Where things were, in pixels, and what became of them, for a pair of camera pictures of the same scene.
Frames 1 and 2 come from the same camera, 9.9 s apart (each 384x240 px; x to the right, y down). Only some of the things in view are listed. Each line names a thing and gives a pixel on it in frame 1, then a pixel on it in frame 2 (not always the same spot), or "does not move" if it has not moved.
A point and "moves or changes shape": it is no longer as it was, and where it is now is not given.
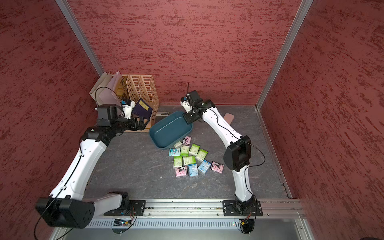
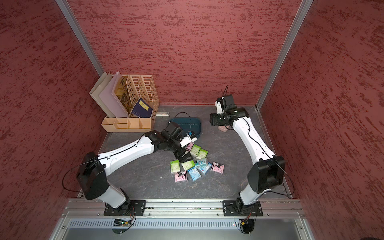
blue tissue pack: x=174 y=152 moves or changes shape
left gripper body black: x=131 y=124 to x=175 y=146
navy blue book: x=142 y=109 does not move
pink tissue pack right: x=217 y=167 does not move
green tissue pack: x=201 y=154 does not move
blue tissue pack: x=204 y=166 does not move
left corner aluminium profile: x=67 y=13 does not move
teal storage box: x=168 y=130 moves or changes shape
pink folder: x=106 y=95 does not move
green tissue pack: x=194 y=149 does not move
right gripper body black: x=193 y=115 to x=218 y=119
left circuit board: x=120 y=222 does not move
